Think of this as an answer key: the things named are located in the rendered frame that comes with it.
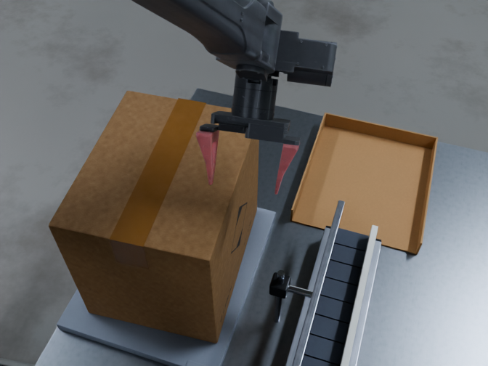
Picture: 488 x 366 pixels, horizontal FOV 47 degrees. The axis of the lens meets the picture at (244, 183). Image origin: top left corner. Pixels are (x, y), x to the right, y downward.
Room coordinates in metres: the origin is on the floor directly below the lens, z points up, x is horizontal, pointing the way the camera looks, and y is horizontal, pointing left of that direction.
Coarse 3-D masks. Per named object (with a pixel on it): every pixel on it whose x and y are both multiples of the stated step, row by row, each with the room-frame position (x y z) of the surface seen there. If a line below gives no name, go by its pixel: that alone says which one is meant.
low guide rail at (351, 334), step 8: (376, 232) 0.59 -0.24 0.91; (368, 240) 0.57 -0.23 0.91; (368, 248) 0.55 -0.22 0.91; (368, 256) 0.53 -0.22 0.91; (368, 264) 0.52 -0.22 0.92; (360, 280) 0.49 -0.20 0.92; (360, 288) 0.47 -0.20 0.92; (360, 296) 0.45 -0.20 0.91; (360, 304) 0.44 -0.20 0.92; (352, 312) 0.43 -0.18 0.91; (352, 320) 0.41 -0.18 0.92; (352, 328) 0.40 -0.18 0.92; (352, 336) 0.38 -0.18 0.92; (352, 344) 0.37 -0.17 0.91; (344, 352) 0.36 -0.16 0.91; (344, 360) 0.34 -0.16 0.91
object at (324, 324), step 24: (336, 240) 0.59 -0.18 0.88; (360, 240) 0.59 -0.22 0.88; (336, 264) 0.54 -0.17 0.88; (360, 264) 0.54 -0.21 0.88; (336, 288) 0.49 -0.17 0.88; (336, 312) 0.44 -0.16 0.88; (312, 336) 0.40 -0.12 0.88; (336, 336) 0.40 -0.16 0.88; (312, 360) 0.36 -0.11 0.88; (336, 360) 0.36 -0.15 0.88
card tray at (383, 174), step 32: (320, 128) 0.91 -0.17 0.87; (352, 128) 0.93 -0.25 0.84; (384, 128) 0.91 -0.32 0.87; (320, 160) 0.84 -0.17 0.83; (352, 160) 0.84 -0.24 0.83; (384, 160) 0.84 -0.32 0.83; (416, 160) 0.84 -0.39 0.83; (320, 192) 0.75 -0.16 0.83; (352, 192) 0.75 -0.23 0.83; (384, 192) 0.75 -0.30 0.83; (416, 192) 0.75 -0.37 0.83; (320, 224) 0.66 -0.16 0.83; (352, 224) 0.66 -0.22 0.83; (384, 224) 0.66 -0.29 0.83; (416, 224) 0.66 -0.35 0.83
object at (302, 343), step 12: (336, 216) 0.59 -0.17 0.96; (336, 228) 0.56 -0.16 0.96; (324, 252) 0.51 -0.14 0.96; (324, 264) 0.49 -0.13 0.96; (324, 276) 0.47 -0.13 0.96; (312, 300) 0.42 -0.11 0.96; (312, 312) 0.40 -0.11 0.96; (300, 336) 0.36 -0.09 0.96; (300, 348) 0.34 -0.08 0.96; (300, 360) 0.32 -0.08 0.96
